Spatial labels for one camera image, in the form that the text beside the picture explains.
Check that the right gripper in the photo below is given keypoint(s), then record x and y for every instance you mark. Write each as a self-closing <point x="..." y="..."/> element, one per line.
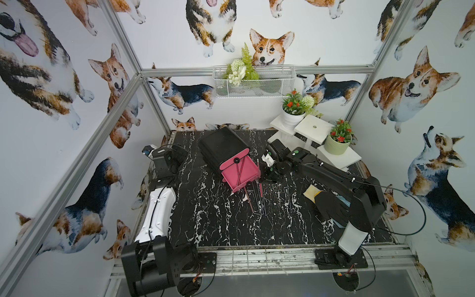
<point x="264" y="177"/>

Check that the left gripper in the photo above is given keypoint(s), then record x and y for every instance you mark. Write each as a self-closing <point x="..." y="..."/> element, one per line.
<point x="163" y="159"/>

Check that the black drawer cabinet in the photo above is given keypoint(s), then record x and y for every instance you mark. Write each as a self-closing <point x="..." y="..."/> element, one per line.
<point x="219" y="146"/>

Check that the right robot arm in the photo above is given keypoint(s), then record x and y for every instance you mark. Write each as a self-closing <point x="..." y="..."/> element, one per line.
<point x="357" y="205"/>

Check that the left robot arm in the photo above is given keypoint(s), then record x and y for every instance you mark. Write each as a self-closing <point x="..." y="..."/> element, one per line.
<point x="151" y="264"/>

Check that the white tiered display stand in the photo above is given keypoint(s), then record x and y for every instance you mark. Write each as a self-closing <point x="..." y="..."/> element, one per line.
<point x="311" y="134"/>

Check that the white pot red flowers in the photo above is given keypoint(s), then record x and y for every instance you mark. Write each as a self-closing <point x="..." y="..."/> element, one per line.
<point x="295" y="108"/>

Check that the green pot red flowers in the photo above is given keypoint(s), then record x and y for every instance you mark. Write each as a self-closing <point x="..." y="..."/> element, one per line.
<point x="339" y="138"/>

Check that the green fern white flowers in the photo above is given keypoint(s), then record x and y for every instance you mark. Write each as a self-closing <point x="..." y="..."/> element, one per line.
<point x="241" y="70"/>

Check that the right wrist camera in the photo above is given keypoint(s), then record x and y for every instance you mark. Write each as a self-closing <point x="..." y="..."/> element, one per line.
<point x="268" y="160"/>

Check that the white wire wall basket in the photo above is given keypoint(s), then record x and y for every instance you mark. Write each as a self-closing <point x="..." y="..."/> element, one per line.
<point x="273" y="81"/>

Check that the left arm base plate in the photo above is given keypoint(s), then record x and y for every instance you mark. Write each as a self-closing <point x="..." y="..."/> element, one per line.
<point x="202" y="262"/>

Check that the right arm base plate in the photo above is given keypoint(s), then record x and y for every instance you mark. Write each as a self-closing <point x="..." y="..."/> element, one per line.
<point x="335" y="258"/>

